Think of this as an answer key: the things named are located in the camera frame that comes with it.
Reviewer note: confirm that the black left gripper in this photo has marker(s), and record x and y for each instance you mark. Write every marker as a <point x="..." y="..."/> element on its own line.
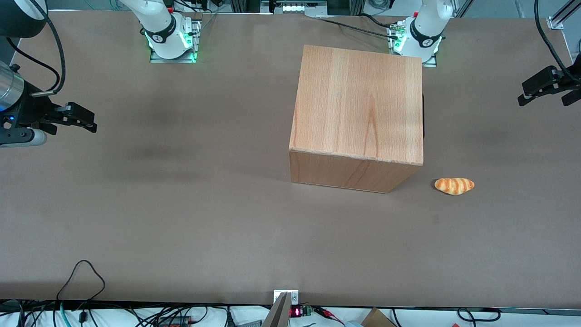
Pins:
<point x="543" y="82"/>

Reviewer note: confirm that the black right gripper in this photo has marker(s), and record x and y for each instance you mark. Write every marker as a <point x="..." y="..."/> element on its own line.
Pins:
<point x="32" y="110"/>

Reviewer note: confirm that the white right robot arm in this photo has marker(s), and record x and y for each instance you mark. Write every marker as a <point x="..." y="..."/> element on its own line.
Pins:
<point x="165" y="41"/>

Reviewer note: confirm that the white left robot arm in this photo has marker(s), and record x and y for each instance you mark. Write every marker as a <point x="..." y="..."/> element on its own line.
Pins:
<point x="424" y="32"/>

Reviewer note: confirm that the wooden drawer cabinet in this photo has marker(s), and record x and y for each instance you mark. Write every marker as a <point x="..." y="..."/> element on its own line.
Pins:
<point x="358" y="104"/>

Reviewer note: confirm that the aluminium profile bar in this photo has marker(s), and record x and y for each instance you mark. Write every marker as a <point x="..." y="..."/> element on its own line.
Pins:
<point x="560" y="18"/>

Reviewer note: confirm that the striped toy bread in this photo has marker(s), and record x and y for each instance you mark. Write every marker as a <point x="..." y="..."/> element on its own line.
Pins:
<point x="454" y="185"/>

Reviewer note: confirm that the orange black device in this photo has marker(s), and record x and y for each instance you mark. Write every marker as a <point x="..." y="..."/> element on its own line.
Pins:
<point x="174" y="321"/>

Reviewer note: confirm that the white power strip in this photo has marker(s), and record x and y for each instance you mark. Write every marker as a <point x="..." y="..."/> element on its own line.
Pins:
<point x="299" y="6"/>

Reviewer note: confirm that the tan wooden beam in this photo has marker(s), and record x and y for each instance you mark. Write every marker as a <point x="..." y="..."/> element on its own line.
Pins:
<point x="278" y="313"/>

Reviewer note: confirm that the brown cardboard piece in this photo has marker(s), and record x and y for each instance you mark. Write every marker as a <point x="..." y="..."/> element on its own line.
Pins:
<point x="376" y="319"/>

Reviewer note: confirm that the red digit display module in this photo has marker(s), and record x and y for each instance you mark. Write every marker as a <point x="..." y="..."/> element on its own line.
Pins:
<point x="297" y="312"/>

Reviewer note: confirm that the red clip leads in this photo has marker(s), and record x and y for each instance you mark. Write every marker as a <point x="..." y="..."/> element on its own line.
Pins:
<point x="329" y="313"/>

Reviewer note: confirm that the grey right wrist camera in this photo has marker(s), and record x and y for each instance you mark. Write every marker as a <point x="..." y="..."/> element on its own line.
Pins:
<point x="27" y="137"/>

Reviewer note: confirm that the small metal bracket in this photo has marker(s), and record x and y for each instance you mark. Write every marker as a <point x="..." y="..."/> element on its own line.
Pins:
<point x="294" y="296"/>

